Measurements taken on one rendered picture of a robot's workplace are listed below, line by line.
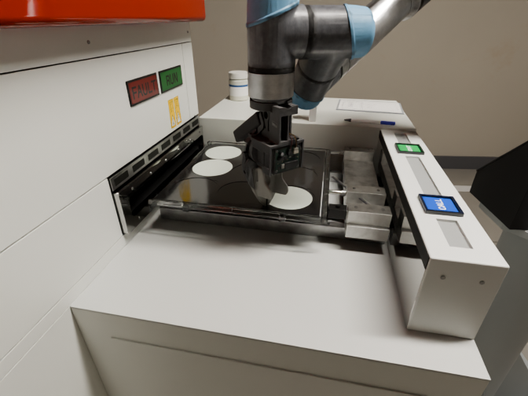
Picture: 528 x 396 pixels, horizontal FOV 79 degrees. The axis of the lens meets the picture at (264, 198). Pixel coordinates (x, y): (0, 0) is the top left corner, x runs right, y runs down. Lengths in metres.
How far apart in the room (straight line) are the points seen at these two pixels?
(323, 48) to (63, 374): 0.66
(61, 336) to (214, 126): 0.66
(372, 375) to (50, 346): 0.49
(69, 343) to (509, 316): 1.04
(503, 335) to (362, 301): 0.65
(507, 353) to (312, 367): 0.79
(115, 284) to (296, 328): 0.32
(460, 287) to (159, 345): 0.46
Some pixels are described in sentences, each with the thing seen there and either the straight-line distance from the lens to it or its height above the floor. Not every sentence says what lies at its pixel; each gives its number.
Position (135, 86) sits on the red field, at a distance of 0.72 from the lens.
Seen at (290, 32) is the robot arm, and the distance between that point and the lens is 0.51.
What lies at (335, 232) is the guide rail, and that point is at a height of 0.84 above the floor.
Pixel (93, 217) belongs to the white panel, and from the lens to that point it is 0.63.
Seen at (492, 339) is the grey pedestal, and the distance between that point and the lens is 1.19.
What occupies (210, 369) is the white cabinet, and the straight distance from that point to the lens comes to 0.60.
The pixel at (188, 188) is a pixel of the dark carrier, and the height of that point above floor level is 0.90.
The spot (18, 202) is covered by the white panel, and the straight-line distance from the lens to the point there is 0.52.
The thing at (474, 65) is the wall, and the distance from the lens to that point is 3.23.
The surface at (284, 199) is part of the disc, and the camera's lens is 0.66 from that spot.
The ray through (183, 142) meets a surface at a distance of 0.89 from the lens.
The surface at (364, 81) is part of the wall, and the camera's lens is 2.94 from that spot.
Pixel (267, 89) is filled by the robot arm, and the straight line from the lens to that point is 0.52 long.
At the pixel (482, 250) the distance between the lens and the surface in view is 0.52.
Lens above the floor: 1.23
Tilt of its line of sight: 30 degrees down
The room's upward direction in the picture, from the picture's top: straight up
